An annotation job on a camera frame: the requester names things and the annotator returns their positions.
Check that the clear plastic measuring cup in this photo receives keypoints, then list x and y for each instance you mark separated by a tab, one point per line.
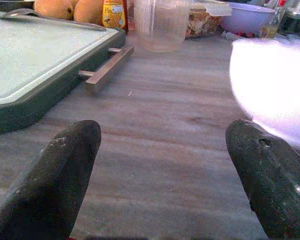
162	25

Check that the small glass bottle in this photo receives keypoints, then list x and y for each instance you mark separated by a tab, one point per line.
273	23

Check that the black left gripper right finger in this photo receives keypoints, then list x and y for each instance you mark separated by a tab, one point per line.
269	180

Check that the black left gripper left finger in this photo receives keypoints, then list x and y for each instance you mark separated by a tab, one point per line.
47	180

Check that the clear food container with lid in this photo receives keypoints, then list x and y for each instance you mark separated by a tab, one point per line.
204	20

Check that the lavender plastic bowl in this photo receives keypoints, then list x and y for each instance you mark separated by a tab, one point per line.
247	18

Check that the dark glass jar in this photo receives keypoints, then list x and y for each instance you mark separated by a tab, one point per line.
295	20

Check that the honey squeeze bottle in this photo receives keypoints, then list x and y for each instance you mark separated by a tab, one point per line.
114	15

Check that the white bowl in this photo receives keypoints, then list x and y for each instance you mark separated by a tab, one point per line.
272	87

